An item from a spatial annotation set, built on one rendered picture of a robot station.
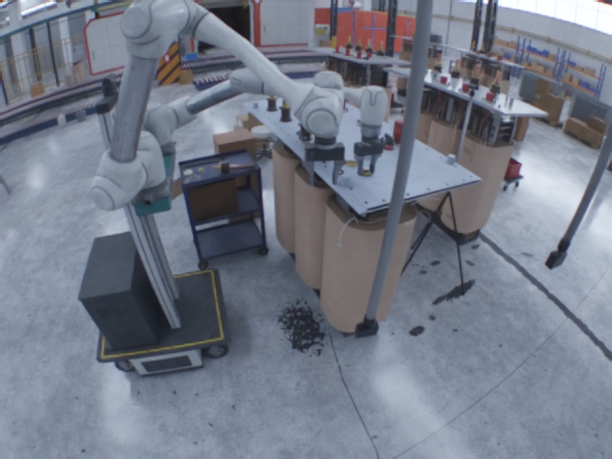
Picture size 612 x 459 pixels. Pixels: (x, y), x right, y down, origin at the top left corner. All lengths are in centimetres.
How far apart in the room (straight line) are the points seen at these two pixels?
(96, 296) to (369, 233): 149
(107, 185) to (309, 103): 71
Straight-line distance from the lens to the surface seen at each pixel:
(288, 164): 230
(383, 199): 132
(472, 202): 321
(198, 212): 268
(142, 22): 90
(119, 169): 115
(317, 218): 204
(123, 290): 183
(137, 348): 223
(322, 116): 82
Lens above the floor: 204
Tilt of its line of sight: 37 degrees down
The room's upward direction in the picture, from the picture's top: 1 degrees clockwise
